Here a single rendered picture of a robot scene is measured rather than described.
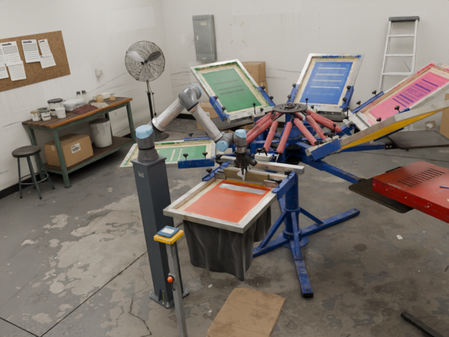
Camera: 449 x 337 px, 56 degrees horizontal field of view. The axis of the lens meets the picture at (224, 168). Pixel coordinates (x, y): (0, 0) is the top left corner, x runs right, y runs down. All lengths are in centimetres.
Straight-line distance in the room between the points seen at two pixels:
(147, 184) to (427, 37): 472
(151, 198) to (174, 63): 553
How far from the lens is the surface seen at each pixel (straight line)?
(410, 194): 268
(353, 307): 350
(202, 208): 280
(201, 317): 342
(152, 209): 313
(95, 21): 714
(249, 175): 303
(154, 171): 303
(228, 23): 761
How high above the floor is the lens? 225
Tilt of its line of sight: 22 degrees down
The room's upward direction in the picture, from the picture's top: 5 degrees counter-clockwise
